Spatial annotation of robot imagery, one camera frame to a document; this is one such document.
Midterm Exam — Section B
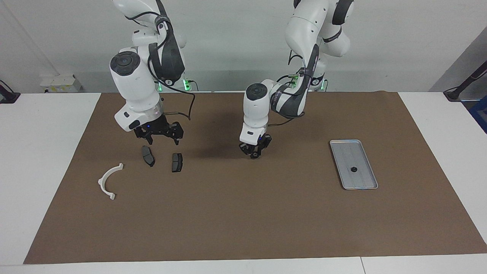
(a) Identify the silver metal tray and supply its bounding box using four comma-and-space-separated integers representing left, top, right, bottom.
329, 139, 379, 190

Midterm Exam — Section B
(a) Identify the curved dark brake pad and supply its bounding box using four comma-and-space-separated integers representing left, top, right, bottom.
142, 145, 155, 167

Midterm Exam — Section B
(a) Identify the brown table mat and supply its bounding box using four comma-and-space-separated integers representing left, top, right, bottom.
24, 91, 487, 264

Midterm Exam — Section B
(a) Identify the white power box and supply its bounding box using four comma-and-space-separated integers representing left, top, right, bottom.
40, 74, 82, 94

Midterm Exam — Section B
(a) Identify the black stand base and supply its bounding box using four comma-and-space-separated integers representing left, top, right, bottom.
0, 79, 21, 104

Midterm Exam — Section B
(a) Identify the black angled stand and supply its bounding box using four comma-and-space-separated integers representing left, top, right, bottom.
443, 60, 487, 102

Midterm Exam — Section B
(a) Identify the blue crate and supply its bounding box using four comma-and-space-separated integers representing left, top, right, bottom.
469, 95, 487, 134

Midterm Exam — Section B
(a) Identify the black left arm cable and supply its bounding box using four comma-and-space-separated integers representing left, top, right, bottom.
266, 46, 325, 126

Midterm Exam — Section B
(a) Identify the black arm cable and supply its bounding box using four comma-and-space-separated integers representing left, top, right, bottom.
266, 46, 325, 126
148, 11, 197, 121

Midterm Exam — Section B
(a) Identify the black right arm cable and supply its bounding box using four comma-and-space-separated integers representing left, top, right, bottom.
148, 11, 197, 121

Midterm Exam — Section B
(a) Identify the white curved plastic bracket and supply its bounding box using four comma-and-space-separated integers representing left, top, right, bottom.
98, 163, 124, 201

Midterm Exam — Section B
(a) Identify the black left base cable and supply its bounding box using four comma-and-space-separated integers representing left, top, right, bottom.
281, 73, 302, 88

